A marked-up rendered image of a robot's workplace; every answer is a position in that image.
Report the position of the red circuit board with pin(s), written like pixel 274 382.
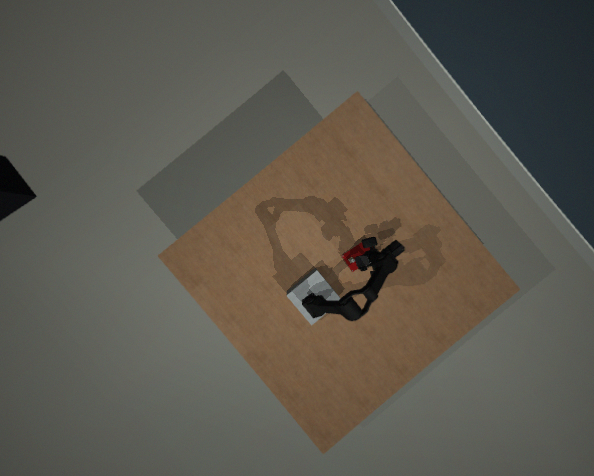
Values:
pixel 350 256

